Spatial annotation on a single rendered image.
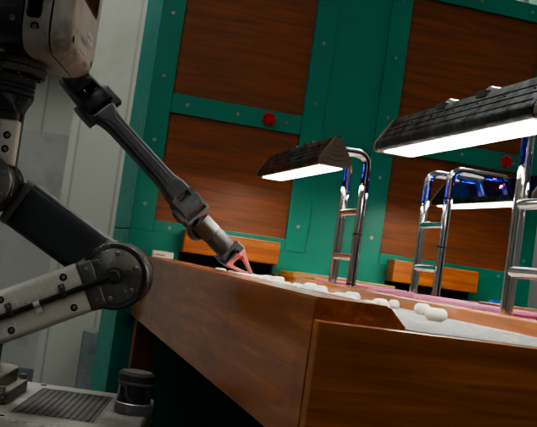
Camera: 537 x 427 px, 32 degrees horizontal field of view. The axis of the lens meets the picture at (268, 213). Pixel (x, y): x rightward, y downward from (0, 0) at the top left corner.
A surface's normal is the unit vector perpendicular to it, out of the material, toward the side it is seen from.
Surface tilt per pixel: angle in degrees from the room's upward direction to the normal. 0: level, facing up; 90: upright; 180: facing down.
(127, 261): 89
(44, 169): 90
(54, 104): 90
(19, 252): 90
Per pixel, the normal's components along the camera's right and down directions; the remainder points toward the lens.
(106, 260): 0.04, -0.07
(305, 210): 0.25, -0.01
